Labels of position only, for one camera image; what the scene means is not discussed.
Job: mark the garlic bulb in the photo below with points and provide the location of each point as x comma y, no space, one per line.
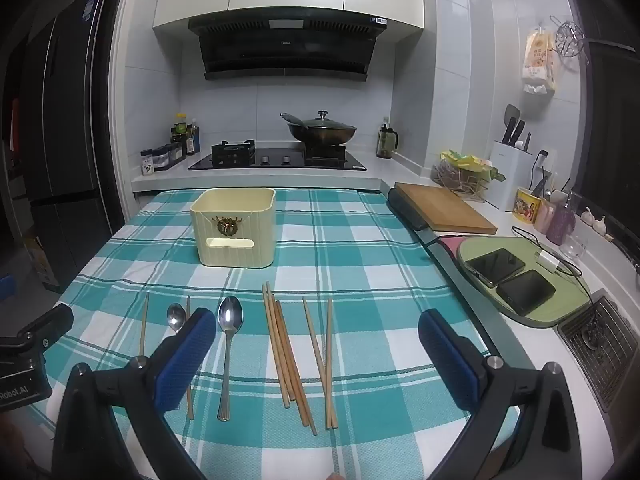
588,218
600,226

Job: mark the dark refrigerator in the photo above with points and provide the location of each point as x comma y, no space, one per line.
65,135

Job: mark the black smartphone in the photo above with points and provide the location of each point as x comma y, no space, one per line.
526,292
495,266

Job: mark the teal white checked tablecloth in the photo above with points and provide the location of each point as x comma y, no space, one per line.
350,240

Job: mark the green cutting board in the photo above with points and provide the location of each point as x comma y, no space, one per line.
565,305

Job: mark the black wok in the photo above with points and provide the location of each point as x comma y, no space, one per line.
322,136

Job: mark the black cleaver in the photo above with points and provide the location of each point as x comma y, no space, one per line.
511,117

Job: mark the dark sauce bottle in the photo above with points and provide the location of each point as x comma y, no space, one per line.
192,140

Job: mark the black ladle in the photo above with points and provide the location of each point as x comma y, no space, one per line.
291,118

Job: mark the purple glass bottle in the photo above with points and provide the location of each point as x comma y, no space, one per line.
561,225

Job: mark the white label spice jar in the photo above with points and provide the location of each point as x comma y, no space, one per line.
147,164

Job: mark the black gas stove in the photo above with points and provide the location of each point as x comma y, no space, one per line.
280,161

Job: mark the wooden chopstick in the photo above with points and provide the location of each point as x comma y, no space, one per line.
190,405
144,325
312,335
286,400
305,417
314,429
269,290

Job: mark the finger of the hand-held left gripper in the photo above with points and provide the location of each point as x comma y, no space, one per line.
50,324

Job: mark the dark spice jar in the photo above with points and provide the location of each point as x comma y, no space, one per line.
161,156
175,152

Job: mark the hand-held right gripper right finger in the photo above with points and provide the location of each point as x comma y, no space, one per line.
446,355

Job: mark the pink cup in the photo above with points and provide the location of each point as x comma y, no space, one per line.
546,217

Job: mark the blue object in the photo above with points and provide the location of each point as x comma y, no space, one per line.
6,287

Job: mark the metal sink drain rack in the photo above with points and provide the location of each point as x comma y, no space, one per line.
605,345

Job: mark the large metal spoon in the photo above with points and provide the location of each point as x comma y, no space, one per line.
230,315

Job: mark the pink cloth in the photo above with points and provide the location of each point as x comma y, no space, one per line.
450,247

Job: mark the clear glass cup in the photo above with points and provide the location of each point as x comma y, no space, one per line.
574,247

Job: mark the white wall socket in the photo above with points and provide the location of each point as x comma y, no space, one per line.
545,160

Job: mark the yellow printed can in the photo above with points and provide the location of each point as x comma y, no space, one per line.
528,206

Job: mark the white knife block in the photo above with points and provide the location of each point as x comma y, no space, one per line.
510,180

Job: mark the black range hood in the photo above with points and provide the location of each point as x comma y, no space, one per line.
285,55

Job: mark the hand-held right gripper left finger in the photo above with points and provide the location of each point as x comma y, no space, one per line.
185,355

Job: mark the cream utensil holder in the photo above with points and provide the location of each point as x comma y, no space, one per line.
260,240

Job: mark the orange white hanging bag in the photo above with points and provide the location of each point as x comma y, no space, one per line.
540,62

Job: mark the small metal spoon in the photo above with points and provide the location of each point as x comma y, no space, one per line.
175,316

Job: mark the glass wok lid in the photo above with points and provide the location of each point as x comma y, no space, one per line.
325,121

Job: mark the wooden cutting board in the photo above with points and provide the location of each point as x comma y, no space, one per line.
445,207

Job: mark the cardboard box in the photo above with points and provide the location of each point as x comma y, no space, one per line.
39,260

